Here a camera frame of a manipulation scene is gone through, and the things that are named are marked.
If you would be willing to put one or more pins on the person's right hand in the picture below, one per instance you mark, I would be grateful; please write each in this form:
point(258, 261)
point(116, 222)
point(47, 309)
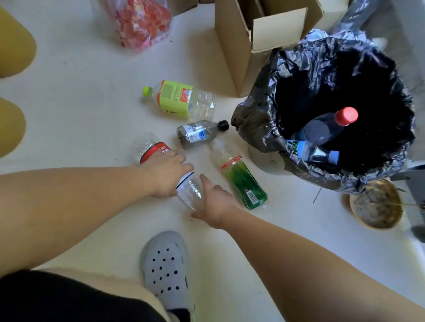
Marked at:
point(219, 207)

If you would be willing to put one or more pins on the person's left hand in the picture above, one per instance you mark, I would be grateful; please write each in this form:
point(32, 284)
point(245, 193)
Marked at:
point(162, 177)

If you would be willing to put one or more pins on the person's left thumb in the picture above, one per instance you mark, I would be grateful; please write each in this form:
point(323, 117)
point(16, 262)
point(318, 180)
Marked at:
point(172, 193)

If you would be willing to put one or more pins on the person's right thumb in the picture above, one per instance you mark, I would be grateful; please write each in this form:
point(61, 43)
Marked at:
point(198, 215)

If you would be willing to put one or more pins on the clear unlabelled plastic bottle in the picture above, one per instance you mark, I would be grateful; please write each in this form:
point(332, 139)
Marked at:
point(191, 195)

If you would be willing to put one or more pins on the person's right forearm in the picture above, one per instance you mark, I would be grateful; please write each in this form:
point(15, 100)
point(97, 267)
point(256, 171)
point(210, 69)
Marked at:
point(315, 265)

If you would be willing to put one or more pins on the person's left forearm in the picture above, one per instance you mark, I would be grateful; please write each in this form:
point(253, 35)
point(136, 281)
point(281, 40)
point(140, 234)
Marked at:
point(73, 205)

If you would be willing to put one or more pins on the red label clear plastic bottle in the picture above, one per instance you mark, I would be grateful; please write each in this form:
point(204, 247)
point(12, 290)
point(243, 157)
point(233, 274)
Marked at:
point(146, 149)

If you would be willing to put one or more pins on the green label plastic bottle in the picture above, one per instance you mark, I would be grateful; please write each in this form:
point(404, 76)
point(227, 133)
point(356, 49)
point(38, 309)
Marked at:
point(244, 182)

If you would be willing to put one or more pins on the grey perforated clog shoe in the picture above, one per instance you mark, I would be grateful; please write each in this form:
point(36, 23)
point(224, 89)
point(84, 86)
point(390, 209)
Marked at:
point(166, 268)

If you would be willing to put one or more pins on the grey label black cap bottle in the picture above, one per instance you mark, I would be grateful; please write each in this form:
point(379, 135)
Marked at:
point(196, 133)

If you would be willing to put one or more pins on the grey trash bin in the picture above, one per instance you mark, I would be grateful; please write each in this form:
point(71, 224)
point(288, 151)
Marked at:
point(265, 162)

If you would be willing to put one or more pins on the yellow-green label plastic bottle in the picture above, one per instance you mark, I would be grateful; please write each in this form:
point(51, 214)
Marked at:
point(176, 98)

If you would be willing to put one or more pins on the black trash bin liner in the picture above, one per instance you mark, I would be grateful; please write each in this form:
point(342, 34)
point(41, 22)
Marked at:
point(265, 109)

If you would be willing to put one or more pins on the blue label plastic bottle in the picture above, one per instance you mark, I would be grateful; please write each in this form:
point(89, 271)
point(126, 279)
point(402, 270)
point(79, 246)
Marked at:
point(312, 152)

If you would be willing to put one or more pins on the person's leg in black shorts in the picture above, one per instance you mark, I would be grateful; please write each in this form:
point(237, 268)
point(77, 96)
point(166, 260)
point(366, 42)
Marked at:
point(66, 298)

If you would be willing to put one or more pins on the dark red cap bottle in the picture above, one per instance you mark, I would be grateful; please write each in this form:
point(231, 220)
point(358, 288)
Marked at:
point(323, 127)

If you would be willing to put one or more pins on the open cardboard box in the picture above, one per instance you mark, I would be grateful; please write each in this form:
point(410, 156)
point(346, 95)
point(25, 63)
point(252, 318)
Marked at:
point(239, 43)

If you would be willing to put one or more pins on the red patterned plastic bag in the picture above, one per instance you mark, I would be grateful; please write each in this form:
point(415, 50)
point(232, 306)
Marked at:
point(139, 21)

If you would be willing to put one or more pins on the yellow cushion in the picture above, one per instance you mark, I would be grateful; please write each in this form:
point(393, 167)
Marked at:
point(15, 43)
point(10, 127)

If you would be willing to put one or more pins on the golden round bowl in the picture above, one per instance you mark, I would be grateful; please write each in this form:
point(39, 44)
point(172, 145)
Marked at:
point(377, 207)

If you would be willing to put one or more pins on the black plastic bag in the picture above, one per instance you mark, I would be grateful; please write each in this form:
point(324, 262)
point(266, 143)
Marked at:
point(353, 15)

